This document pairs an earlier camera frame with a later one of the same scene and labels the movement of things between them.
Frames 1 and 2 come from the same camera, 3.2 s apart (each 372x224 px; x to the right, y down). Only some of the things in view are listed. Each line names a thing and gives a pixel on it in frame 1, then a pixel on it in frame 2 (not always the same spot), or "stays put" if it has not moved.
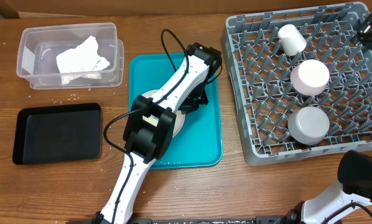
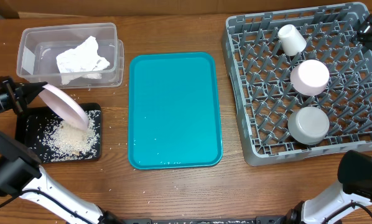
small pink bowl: x=310 y=77 stays put
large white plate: x=152 y=121 -> x=63 y=105
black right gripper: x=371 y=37 stays put
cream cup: x=292 y=41 stays put
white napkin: x=81 y=62 stays put
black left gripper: x=188 y=107 -> x=28 y=91
